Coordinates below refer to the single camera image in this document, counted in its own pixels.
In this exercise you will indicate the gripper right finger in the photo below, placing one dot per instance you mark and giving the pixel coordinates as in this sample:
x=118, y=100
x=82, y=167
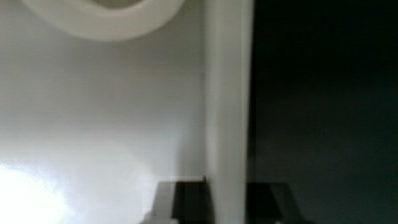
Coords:
x=270, y=204

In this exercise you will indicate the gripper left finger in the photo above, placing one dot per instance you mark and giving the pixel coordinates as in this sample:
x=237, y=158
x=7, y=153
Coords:
x=180, y=204

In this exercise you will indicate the white square tabletop with sockets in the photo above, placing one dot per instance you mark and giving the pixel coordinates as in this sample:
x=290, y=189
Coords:
x=123, y=108

